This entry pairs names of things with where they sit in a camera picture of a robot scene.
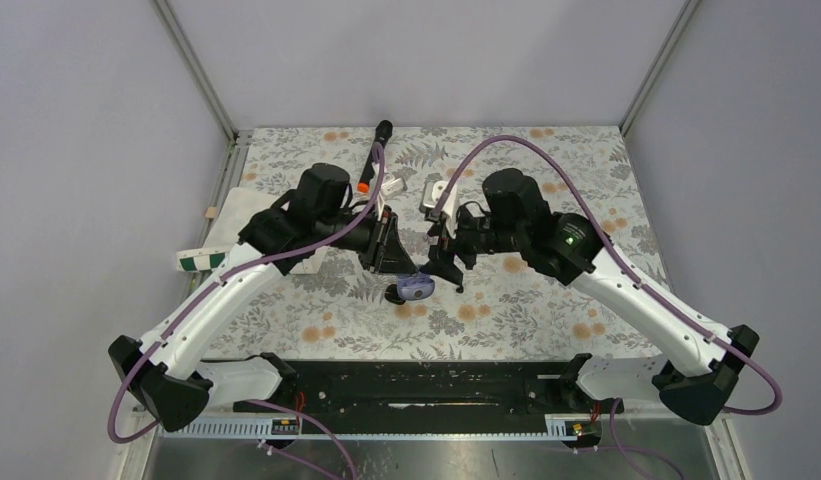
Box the black earbud charging case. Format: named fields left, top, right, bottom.
left=384, top=287, right=406, bottom=305

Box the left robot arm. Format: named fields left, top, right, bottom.
left=108, top=163, right=417, bottom=432

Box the purple earbud charging case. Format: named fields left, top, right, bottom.
left=396, top=273, right=436, bottom=301

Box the green white checkered mat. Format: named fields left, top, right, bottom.
left=176, top=187, right=329, bottom=276

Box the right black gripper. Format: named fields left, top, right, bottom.
left=419, top=202, right=527, bottom=286

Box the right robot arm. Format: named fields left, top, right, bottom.
left=420, top=168, right=759, bottom=426

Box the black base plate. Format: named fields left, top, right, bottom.
left=267, top=355, right=613, bottom=435

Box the floral tablecloth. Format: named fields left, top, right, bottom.
left=208, top=126, right=668, bottom=360

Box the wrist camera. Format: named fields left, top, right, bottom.
left=378, top=173, right=407, bottom=200
left=420, top=180, right=459, bottom=237

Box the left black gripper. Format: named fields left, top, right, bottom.
left=318, top=204, right=419, bottom=276

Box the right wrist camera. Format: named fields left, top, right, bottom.
left=420, top=180, right=459, bottom=237

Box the black microphone orange tip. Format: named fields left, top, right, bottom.
left=357, top=120, right=393, bottom=194

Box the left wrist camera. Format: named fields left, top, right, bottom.
left=378, top=173, right=407, bottom=200

